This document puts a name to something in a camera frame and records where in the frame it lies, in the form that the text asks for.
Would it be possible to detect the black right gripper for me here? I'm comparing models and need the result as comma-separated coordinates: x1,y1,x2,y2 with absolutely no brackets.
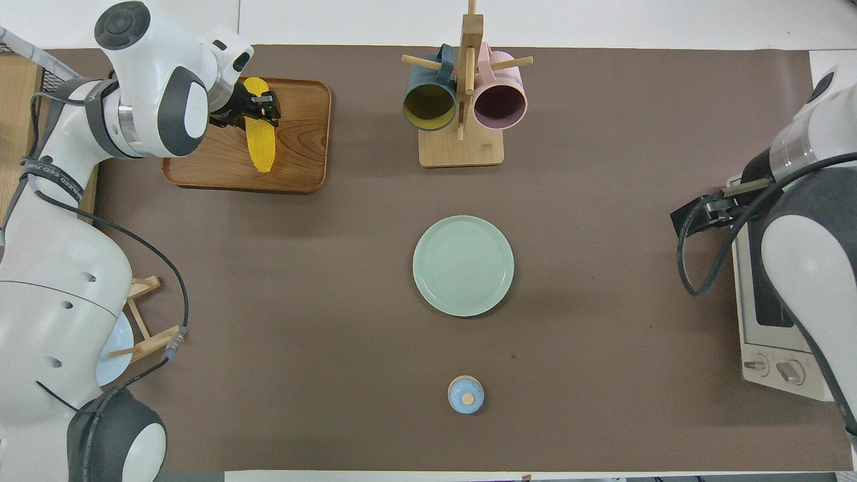
672,189,745,236

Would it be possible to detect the wire basket with wooden shelf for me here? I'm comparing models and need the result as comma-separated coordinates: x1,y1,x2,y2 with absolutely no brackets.
0,25,101,225

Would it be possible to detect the wooden plate rack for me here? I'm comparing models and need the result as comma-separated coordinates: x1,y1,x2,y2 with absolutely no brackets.
107,275,185,362

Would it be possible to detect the glass oven door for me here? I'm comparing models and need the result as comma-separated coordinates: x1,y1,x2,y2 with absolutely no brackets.
731,175,804,354

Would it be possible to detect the brown table mat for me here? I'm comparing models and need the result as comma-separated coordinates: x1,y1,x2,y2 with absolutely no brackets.
0,46,854,471

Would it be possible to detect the dark teal mug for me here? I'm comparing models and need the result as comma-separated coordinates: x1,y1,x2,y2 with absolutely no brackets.
402,44,458,133

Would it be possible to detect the pale green plate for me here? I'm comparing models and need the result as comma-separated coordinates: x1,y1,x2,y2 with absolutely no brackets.
412,215,515,317

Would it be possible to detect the yellow corn cob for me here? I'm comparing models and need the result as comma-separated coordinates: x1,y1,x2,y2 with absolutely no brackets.
243,77,277,173

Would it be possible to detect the wooden mug tree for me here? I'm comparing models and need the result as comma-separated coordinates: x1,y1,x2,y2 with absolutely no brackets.
402,0,534,168

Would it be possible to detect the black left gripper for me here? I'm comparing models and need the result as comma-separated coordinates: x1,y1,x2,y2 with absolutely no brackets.
211,90,281,129

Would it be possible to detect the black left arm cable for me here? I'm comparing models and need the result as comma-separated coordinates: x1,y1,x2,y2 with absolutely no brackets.
0,87,191,482

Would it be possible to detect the cream toaster oven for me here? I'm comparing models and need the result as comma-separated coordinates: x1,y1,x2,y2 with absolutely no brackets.
726,174,857,402

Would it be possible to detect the small blue white knob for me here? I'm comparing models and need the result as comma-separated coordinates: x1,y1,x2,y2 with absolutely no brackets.
447,375,485,415

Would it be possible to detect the wooden tray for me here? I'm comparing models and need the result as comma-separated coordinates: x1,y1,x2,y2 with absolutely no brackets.
162,74,332,195

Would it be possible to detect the light blue plate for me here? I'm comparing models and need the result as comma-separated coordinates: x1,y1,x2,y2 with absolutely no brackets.
96,311,133,388

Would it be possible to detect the pink mug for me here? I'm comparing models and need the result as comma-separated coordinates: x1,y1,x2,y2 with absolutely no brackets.
473,42,528,131

